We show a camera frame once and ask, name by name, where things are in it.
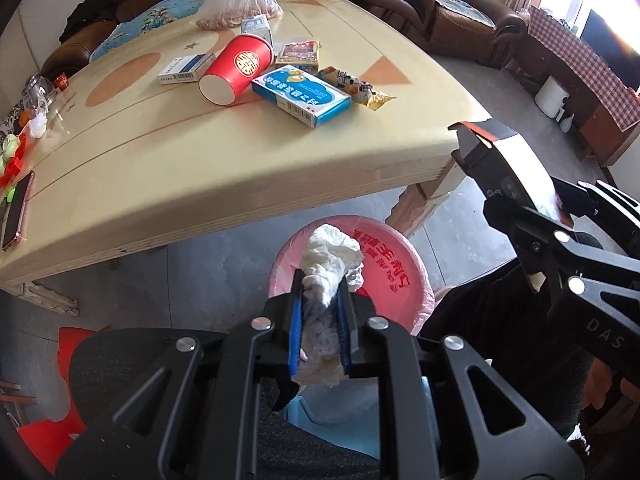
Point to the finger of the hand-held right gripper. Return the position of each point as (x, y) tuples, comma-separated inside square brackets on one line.
[(610, 215), (590, 300)]

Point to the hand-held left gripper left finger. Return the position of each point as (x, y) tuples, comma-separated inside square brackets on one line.
[(295, 330)]

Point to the pink smartphone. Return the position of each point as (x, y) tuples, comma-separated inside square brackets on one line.
[(17, 210)]

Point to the red paper cup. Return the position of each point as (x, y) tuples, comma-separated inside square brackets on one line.
[(240, 62)]

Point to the yellow snack wrapper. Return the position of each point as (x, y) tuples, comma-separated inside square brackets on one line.
[(360, 91)]

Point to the brown printed box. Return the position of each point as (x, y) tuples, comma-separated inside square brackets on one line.
[(297, 54)]

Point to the clear glass jar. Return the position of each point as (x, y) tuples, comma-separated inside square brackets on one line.
[(39, 91)]

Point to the red plastic stool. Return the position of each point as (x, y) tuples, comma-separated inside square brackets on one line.
[(40, 435)]

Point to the red checkered cloth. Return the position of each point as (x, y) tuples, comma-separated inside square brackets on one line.
[(575, 55)]

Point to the small white medicine box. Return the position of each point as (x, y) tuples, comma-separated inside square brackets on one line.
[(256, 27)]

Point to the black television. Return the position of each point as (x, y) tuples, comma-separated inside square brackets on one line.
[(607, 45)]

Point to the blue bear medicine box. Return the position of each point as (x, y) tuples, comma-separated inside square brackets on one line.
[(300, 92)]

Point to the light blue plastic stool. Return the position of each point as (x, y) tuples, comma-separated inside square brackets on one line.
[(320, 410)]

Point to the black cloth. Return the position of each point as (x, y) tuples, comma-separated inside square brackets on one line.
[(87, 17)]

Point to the brown leather armchair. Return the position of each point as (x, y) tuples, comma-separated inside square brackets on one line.
[(400, 5)]

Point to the wooden cabinet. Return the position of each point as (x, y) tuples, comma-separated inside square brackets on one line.
[(595, 130)]

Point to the white tissue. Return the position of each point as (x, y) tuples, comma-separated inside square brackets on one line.
[(330, 255)]

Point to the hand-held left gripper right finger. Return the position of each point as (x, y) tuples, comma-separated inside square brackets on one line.
[(343, 330)]

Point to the blue floral cushion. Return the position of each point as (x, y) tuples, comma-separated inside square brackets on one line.
[(145, 20)]

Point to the cluster of small colourful toys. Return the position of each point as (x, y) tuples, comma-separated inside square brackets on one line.
[(12, 152)]

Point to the pink lined trash bin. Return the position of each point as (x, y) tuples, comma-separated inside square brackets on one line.
[(395, 280)]

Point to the white pot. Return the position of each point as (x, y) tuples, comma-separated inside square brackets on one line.
[(550, 97)]

